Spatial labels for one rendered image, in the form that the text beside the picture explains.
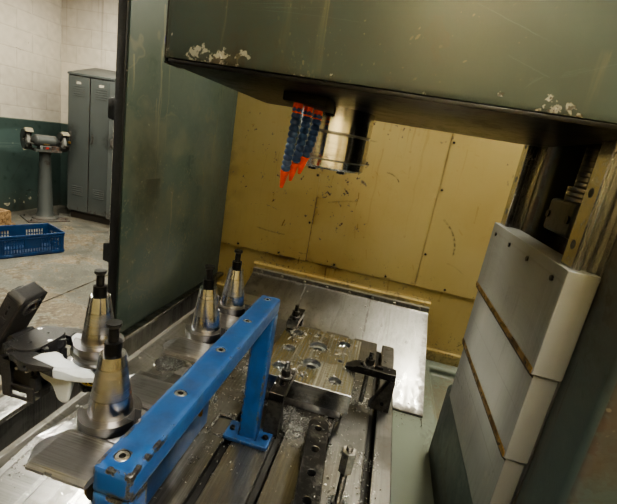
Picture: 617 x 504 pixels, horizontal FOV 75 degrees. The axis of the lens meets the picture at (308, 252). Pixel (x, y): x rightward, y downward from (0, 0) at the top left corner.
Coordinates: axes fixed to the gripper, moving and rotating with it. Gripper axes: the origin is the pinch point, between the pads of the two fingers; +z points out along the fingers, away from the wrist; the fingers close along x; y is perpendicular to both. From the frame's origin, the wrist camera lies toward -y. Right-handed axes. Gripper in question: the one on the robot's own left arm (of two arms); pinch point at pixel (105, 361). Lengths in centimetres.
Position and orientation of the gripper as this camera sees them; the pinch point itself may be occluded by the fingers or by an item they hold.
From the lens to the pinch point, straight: 64.1
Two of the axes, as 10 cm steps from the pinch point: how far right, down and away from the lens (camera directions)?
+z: 9.7, 1.9, -1.7
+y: -1.4, 9.5, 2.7
